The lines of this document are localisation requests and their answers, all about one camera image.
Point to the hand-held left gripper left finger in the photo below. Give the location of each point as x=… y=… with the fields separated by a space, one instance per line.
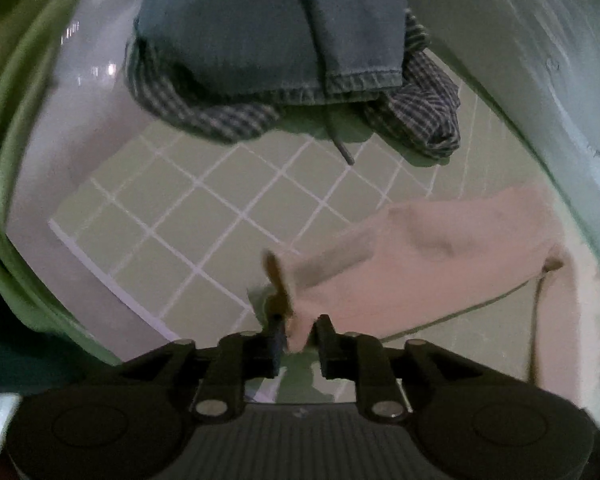
x=276 y=340

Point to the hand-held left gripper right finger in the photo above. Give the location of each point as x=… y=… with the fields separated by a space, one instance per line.
x=326 y=340

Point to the beige garment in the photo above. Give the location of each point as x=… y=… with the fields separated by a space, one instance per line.
x=430 y=270

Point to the green grid mat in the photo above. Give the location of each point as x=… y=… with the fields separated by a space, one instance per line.
x=205 y=220

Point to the teal cloth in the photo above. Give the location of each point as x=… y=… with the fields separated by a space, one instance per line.
x=30 y=355

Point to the blue plaid shirt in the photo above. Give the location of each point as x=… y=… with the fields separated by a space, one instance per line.
x=420 y=105

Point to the blue denim garment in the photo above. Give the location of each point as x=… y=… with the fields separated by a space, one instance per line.
x=240 y=35

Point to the green curtain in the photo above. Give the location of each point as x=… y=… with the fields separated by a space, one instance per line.
x=0 y=160

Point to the clear plastic bag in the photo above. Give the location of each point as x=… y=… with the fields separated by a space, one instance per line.
x=95 y=60

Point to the carrot print light bedsheet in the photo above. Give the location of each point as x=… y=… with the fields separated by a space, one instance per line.
x=530 y=60

